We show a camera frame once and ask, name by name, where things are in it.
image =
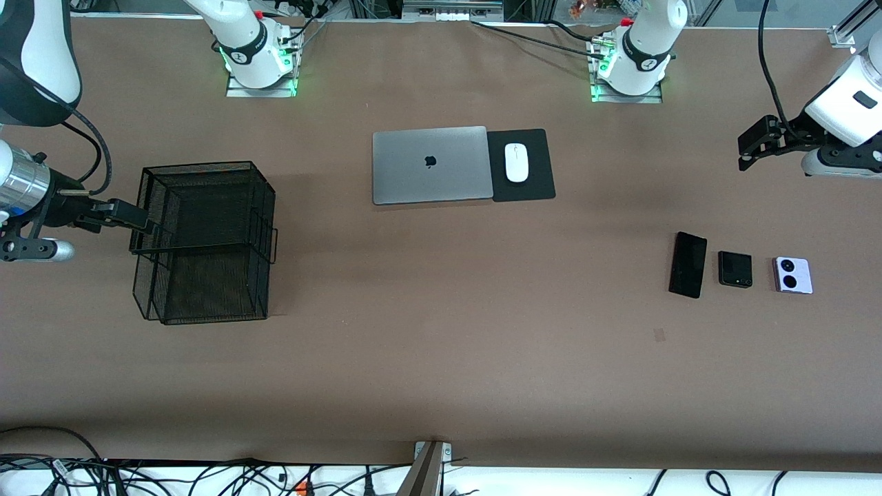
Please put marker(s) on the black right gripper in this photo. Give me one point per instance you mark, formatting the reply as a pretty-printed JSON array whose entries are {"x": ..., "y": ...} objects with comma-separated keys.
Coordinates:
[{"x": 64, "y": 208}]

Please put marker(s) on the small black flip phone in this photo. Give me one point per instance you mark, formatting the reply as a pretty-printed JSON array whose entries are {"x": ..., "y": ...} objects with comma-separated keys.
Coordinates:
[{"x": 734, "y": 269}]

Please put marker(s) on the black mouse pad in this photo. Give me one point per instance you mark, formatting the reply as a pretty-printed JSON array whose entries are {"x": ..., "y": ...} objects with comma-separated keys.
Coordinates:
[{"x": 541, "y": 165}]

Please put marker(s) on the orange connector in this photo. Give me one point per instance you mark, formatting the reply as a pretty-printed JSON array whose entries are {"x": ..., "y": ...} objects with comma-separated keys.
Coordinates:
[{"x": 300, "y": 489}]

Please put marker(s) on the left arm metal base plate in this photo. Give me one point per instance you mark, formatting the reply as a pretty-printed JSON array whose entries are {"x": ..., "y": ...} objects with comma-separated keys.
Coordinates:
[{"x": 648, "y": 99}]

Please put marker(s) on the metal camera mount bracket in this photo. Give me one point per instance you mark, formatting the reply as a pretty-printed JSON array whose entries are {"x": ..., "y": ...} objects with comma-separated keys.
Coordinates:
[{"x": 427, "y": 475}]

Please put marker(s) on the grey power strip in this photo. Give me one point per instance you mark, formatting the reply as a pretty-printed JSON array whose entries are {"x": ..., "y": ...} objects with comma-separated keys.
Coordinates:
[{"x": 451, "y": 10}]

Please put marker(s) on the aluminium frame rail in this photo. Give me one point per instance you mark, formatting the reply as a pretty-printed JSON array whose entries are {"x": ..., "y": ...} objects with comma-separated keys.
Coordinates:
[{"x": 844, "y": 33}]

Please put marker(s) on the white computer mouse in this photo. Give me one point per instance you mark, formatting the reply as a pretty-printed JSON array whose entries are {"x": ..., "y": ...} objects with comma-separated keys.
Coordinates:
[{"x": 517, "y": 165}]

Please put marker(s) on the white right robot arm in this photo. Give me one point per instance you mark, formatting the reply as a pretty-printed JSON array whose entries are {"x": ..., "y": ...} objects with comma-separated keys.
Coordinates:
[{"x": 41, "y": 55}]

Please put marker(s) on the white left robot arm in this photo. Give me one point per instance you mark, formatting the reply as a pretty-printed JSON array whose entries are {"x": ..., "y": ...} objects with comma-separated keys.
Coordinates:
[{"x": 648, "y": 41}]

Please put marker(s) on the lilac flip phone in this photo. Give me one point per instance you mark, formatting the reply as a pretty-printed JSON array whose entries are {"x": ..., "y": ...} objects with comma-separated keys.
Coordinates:
[{"x": 792, "y": 275}]

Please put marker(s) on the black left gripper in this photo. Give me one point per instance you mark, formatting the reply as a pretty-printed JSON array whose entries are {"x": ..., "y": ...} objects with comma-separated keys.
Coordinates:
[{"x": 798, "y": 129}]

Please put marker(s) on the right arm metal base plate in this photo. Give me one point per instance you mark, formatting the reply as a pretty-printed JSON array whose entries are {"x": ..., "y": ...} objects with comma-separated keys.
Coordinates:
[{"x": 241, "y": 92}]

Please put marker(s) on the tall black smartphone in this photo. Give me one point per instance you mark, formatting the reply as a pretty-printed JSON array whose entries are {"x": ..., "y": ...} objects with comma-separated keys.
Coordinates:
[{"x": 688, "y": 265}]

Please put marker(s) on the silver laptop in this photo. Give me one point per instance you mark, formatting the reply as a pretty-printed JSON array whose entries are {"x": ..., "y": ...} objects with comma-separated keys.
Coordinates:
[{"x": 413, "y": 179}]

